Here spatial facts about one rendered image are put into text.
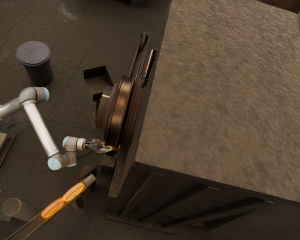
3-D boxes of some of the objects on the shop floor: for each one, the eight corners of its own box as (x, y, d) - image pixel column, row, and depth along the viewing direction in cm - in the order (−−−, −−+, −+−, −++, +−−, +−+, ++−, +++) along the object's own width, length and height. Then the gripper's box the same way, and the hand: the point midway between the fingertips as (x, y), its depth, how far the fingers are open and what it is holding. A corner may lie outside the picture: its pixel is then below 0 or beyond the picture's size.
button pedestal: (24, 203, 223) (0, 190, 169) (12, 231, 211) (-17, 227, 157) (5, 199, 221) (-24, 184, 167) (-7, 227, 210) (-43, 221, 156)
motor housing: (97, 181, 244) (98, 166, 197) (91, 204, 233) (90, 194, 186) (85, 178, 243) (82, 162, 196) (77, 201, 232) (73, 190, 185)
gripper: (81, 147, 178) (108, 151, 174) (85, 136, 183) (112, 139, 178) (85, 152, 186) (111, 155, 182) (88, 141, 190) (115, 144, 186)
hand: (111, 149), depth 183 cm, fingers closed
